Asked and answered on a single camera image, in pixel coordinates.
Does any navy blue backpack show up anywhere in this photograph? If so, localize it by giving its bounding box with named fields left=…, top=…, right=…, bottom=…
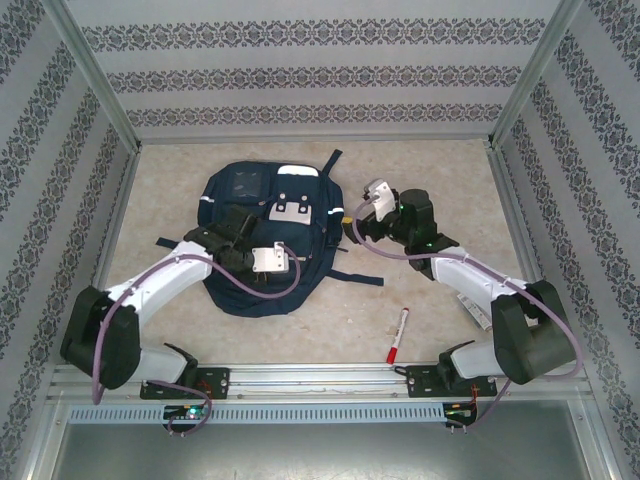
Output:
left=155, top=148, right=385, bottom=319

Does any white marker with red cap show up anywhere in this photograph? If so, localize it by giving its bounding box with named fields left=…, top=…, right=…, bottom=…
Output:
left=385, top=306, right=412, bottom=364

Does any white ruler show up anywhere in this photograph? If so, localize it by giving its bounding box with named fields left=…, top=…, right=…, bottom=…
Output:
left=457, top=293, right=494, bottom=331

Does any small circuit board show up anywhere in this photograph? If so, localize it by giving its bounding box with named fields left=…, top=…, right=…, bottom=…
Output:
left=162, top=403, right=211, bottom=422
left=443, top=402, right=479, bottom=424

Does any grey metal sheet panel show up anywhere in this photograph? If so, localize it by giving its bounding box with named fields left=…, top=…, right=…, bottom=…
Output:
left=47, top=399, right=619, bottom=480

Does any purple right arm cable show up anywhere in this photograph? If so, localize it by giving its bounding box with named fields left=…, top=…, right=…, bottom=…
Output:
left=352, top=202, right=584, bottom=436

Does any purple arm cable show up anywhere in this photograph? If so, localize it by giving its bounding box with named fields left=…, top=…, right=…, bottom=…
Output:
left=352, top=202, right=584, bottom=436
left=91, top=241, right=302, bottom=437

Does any long aluminium frame bar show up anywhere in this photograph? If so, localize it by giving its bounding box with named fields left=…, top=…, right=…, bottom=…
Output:
left=134, top=132, right=496, bottom=147

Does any aluminium frame side bar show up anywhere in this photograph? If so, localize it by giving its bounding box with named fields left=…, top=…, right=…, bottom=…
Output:
left=67, top=149, right=144, bottom=364
left=487, top=144, right=571, bottom=361

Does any aluminium mounting rail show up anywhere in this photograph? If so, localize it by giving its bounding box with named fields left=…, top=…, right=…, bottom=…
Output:
left=48, top=362, right=587, bottom=402

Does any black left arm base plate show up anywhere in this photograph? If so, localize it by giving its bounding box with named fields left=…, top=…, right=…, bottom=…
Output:
left=139, top=366, right=232, bottom=401

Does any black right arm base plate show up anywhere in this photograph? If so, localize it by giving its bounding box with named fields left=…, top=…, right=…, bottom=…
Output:
left=403, top=363, right=500, bottom=400

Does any slotted grey cable duct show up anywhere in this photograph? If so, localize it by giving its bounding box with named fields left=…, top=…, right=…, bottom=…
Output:
left=67, top=402, right=447, bottom=425

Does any aluminium frame post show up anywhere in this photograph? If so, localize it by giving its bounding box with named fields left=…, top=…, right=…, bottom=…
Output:
left=487, top=0, right=586, bottom=149
left=39, top=0, right=144, bottom=154

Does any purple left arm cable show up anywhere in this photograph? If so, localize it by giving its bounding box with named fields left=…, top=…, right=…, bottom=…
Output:
left=91, top=241, right=302, bottom=437

